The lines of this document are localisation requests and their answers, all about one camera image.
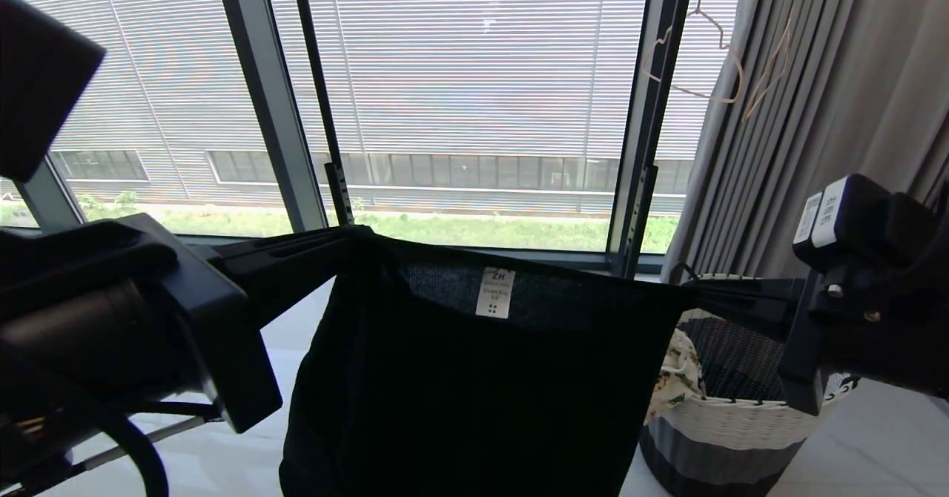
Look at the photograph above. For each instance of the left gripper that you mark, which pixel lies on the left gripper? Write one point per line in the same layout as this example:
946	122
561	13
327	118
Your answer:
111	334

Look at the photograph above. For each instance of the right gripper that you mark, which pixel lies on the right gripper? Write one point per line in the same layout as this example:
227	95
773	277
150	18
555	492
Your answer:
890	334

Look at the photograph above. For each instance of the pink clothes hanger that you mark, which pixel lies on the pink clothes hanger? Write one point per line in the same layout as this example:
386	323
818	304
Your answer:
739	81
775	67

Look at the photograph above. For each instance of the black garment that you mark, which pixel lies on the black garment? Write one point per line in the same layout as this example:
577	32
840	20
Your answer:
445	408

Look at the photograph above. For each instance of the white laundry basket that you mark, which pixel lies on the white laundry basket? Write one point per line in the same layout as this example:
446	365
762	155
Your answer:
726	423

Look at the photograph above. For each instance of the cream printed garment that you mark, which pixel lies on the cream printed garment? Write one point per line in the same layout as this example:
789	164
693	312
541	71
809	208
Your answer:
678	378

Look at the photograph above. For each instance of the beige curtain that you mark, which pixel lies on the beige curtain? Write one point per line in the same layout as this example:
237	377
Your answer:
815	96

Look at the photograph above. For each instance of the window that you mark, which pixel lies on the window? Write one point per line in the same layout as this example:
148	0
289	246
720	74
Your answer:
482	74

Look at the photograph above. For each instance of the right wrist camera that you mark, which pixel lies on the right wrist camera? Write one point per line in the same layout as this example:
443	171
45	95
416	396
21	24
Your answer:
852	215

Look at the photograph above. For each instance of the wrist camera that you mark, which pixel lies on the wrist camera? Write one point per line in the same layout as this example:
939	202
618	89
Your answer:
37	81
852	215

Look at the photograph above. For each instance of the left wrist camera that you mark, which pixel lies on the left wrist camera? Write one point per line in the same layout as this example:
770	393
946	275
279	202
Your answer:
37	81

